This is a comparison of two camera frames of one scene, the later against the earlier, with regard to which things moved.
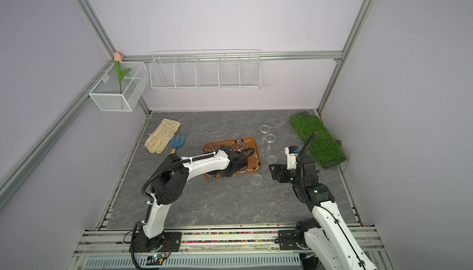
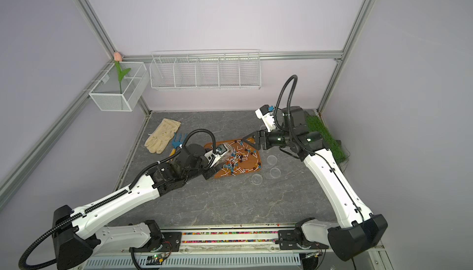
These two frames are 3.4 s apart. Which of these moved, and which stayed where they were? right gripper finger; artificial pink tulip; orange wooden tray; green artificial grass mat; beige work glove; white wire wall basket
Moved: right gripper finger
Stayed: artificial pink tulip; green artificial grass mat; orange wooden tray; beige work glove; white wire wall basket
